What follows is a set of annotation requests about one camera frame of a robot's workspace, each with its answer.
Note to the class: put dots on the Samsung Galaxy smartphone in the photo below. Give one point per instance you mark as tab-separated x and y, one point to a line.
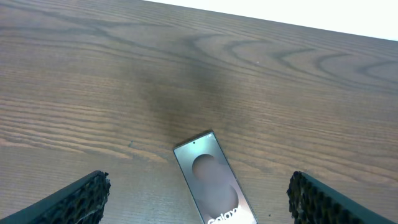
211	181

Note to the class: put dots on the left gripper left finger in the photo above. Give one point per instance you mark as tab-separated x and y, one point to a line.
81	202

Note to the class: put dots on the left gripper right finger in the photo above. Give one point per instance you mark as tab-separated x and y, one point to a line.
313	202

